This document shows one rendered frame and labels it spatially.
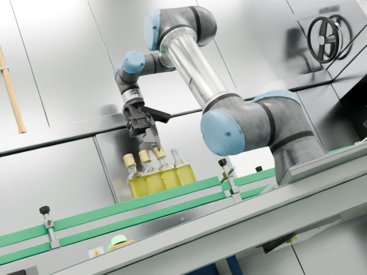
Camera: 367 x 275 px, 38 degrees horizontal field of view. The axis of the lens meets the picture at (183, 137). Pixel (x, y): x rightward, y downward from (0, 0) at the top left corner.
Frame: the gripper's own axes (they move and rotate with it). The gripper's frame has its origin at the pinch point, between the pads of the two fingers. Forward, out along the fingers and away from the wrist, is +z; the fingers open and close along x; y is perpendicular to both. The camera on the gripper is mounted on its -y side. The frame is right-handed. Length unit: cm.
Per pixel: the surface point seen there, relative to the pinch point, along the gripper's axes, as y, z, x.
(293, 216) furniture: 0, 47, 62
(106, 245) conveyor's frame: 32.1, 30.8, 15.0
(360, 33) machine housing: -98, -24, 16
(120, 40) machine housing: -8, -58, -15
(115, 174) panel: 14.5, 0.7, -12.4
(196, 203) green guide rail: 0.0, 26.2, 13.5
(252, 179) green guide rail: -28.0, 21.4, 4.2
